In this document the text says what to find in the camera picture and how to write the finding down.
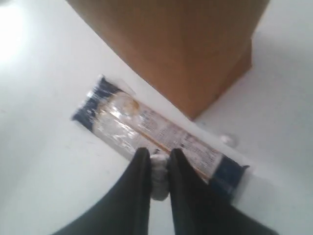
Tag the brown paper shopping bag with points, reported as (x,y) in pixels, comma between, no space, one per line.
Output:
(190,51)

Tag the white paper bits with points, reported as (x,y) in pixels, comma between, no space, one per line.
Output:
(159,177)

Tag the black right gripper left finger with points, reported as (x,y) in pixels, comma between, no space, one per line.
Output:
(125,209)

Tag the dark blue noodle package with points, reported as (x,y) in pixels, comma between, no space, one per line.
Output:
(111,112)

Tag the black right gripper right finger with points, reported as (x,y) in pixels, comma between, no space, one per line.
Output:
(198,210)

